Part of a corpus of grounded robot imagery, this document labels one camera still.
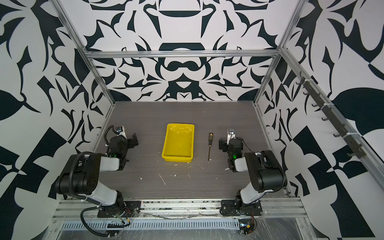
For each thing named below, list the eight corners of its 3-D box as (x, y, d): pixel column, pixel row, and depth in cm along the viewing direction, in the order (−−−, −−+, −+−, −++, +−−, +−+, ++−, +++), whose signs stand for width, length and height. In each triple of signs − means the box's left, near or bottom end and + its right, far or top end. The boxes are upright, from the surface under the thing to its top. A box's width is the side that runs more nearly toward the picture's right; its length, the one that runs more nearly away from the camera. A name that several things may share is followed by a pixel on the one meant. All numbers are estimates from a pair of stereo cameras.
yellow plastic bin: (163, 162, 92) (161, 157, 86) (167, 129, 107) (166, 123, 101) (194, 162, 92) (195, 157, 86) (194, 129, 107) (194, 123, 101)
